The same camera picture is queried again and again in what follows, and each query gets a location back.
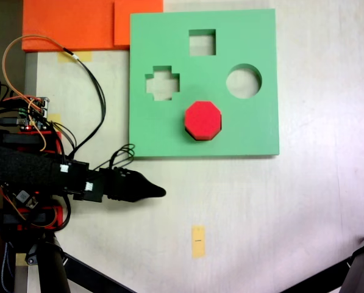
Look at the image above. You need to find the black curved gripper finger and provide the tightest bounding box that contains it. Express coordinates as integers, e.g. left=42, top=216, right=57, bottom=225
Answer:
left=107, top=168, right=167, bottom=203

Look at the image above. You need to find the red octagonal pillar block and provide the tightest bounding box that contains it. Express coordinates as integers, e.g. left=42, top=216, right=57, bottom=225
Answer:
left=184, top=100, right=223, bottom=142

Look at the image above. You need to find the large orange foam block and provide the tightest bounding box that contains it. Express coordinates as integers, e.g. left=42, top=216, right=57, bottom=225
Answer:
left=21, top=0, right=115, bottom=52

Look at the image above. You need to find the small board with inductor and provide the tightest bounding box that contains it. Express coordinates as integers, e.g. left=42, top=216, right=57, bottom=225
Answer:
left=15, top=189, right=40, bottom=211

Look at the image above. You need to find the black red table clamp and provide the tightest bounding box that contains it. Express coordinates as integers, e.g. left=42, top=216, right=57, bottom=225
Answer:
left=0, top=206, right=64, bottom=234
left=0, top=129, right=63, bottom=155

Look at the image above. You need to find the beige tape with black mark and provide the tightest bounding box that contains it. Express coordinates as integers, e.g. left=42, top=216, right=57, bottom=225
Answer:
left=191, top=225, right=206, bottom=259

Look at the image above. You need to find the green shape sorter board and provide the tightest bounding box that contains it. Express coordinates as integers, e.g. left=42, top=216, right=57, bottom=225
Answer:
left=128, top=8, right=280, bottom=159

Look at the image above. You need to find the thin black motor cable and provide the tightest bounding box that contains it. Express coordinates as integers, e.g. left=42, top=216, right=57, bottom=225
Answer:
left=108, top=143, right=136, bottom=170

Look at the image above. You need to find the long black cable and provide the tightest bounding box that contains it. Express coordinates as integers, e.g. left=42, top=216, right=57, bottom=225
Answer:
left=62, top=48, right=107, bottom=161

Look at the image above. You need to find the circuit board with wires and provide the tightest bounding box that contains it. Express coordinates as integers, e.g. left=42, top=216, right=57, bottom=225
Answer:
left=18, top=96, right=50, bottom=131

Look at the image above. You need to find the black usb cable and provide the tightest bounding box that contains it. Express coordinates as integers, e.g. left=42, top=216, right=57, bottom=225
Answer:
left=0, top=78, right=26, bottom=126

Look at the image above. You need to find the braided grey cable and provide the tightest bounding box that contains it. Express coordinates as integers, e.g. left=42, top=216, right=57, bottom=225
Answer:
left=0, top=241, right=12, bottom=293

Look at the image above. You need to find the orange wire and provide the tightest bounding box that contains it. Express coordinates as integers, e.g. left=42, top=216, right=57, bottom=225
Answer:
left=2, top=34, right=67, bottom=104

